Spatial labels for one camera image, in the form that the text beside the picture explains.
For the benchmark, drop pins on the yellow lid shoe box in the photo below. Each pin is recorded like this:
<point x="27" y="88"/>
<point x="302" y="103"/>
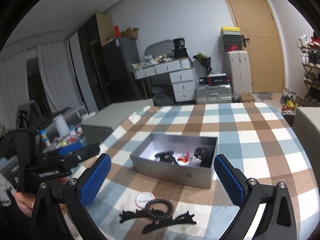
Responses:
<point x="229" y="31"/>

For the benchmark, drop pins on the silver aluminium suitcase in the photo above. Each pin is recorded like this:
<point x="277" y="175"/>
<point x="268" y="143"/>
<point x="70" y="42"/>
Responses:
<point x="206" y="94"/>

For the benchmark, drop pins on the arched grey mirror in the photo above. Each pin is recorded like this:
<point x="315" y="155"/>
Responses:
<point x="160" y="48"/>

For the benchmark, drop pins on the black bag on desk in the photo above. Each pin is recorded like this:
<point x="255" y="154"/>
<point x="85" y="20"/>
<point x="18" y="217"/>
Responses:
<point x="180" y="50"/>

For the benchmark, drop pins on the black red shoe box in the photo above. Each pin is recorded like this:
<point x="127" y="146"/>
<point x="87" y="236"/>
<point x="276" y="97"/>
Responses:
<point x="232" y="42"/>

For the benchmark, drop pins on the wooden door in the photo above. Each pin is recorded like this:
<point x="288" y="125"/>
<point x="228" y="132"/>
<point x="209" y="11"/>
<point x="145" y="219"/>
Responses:
<point x="262" y="43"/>

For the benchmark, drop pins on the black refrigerator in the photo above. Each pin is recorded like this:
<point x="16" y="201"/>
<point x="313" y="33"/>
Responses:
<point x="119" y="56"/>

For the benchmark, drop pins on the black red flat box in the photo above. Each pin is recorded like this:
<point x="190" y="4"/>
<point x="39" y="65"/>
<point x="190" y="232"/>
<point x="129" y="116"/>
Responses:
<point x="214" y="80"/>

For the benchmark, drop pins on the black hair claw clip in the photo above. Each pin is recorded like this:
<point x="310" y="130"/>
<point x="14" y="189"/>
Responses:
<point x="185" y="218"/>
<point x="129" y="215"/>

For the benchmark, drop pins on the dark flower bouquet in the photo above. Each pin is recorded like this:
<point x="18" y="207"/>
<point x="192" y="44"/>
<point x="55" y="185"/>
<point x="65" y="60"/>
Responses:
<point x="205" y="61"/>

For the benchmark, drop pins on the grey cardboard box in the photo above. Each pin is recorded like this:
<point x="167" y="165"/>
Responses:
<point x="156" y="157"/>

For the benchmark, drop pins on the open cardboard box on fridge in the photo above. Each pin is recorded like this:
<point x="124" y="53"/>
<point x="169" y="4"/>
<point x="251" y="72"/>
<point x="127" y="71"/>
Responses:
<point x="130" y="33"/>

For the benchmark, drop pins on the white red-rimmed pin badge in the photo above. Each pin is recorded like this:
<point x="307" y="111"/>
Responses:
<point x="143" y="198"/>

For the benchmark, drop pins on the black scrunchie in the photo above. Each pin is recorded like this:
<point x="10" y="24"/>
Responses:
<point x="205" y="154"/>

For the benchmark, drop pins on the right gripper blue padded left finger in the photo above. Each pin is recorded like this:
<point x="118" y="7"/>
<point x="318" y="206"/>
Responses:
<point x="47" y="220"/>

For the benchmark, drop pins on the white dresser desk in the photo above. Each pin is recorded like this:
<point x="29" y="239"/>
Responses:
<point x="180" y="74"/>

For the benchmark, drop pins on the white plastic bottle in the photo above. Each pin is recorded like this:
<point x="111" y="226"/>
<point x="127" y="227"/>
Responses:
<point x="61" y="125"/>

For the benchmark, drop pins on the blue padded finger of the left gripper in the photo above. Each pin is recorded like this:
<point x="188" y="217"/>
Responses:
<point x="79" y="151"/>

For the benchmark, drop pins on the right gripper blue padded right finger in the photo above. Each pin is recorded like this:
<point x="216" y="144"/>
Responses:
<point x="278" y="217"/>

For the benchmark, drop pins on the checkered bed sheet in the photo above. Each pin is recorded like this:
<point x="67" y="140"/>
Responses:
<point x="254" y="137"/>

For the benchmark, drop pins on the person's left hand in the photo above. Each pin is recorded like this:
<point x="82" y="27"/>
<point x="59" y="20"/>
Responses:
<point x="25" y="201"/>

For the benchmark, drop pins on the grey right nightstand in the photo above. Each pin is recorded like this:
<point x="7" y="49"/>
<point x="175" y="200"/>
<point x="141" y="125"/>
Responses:
<point x="306" y="128"/>

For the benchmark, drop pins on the white curtain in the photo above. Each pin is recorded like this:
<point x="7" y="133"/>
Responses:
<point x="44" y="74"/>

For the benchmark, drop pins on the brown cardboard box on floor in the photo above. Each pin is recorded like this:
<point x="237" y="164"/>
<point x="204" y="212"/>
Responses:
<point x="246" y="98"/>

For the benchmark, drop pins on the beige upright suitcase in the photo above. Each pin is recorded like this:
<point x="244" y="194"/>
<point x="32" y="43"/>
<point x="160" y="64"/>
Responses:
<point x="239" y="72"/>

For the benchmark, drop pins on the wooden shoe rack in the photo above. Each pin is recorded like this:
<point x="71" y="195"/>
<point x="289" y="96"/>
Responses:
<point x="309" y="47"/>

